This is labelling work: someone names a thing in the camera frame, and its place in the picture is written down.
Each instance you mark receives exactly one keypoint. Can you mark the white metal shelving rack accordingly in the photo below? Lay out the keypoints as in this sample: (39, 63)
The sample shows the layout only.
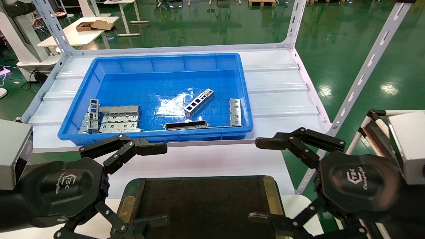
(282, 99)

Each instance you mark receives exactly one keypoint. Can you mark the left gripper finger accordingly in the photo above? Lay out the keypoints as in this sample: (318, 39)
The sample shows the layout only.
(146, 148)
(149, 224)

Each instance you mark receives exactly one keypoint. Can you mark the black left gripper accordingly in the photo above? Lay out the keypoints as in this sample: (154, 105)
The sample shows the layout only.
(56, 189)

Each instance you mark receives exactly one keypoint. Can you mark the white power strip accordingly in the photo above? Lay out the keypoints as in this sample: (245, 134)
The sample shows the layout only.
(4, 71)

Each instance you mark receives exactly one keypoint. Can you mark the white desk with metal legs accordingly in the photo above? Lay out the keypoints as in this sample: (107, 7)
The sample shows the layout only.
(127, 34)

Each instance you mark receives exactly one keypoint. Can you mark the wooden pallet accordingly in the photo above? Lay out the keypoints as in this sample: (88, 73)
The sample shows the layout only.
(262, 3)

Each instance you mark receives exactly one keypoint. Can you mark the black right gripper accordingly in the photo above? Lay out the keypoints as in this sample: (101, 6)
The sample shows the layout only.
(362, 186)

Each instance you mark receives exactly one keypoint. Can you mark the silver slotted metal plate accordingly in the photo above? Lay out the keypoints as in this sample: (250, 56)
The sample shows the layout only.
(119, 118)
(119, 127)

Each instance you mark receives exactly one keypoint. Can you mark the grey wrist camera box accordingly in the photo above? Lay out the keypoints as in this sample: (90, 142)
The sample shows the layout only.
(13, 152)
(411, 146)

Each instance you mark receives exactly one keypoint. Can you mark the white table under cardboard box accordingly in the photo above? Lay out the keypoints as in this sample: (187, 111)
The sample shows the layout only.
(76, 36)

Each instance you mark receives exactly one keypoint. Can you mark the open cardboard box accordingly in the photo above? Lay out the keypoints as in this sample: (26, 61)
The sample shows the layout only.
(101, 25)

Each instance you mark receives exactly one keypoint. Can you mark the blue plastic bin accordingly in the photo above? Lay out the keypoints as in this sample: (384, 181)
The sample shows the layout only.
(166, 63)

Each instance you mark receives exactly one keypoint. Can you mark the brown round stool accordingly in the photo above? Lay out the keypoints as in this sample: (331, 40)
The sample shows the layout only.
(61, 14)

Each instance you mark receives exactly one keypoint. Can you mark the small silver metal bracket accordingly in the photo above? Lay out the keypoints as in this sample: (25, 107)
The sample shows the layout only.
(84, 126)

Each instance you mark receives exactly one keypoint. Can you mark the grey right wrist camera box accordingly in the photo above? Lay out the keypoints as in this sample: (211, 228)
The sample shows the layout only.
(411, 146)

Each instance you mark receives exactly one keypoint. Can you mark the grey part with square holes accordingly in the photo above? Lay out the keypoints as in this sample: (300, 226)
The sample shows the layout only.
(93, 123)

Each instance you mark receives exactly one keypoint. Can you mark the black container tray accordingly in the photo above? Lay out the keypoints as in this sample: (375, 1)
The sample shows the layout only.
(206, 205)

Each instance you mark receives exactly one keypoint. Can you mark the silver bracket with black slot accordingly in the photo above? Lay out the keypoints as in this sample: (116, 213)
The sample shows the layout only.
(186, 125)

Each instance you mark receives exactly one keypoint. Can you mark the silver part with square holes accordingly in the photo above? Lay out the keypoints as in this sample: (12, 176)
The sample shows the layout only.
(208, 93)

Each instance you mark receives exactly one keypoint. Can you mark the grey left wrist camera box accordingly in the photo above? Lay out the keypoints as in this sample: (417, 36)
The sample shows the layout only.
(13, 152)

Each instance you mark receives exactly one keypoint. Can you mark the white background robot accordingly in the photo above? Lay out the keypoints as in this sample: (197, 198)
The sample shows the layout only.
(20, 39)

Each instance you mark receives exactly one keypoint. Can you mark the short silver slotted bracket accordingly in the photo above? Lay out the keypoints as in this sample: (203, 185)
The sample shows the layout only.
(235, 113)

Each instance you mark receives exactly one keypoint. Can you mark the long grey metal bar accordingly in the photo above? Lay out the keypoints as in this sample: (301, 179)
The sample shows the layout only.
(119, 109)

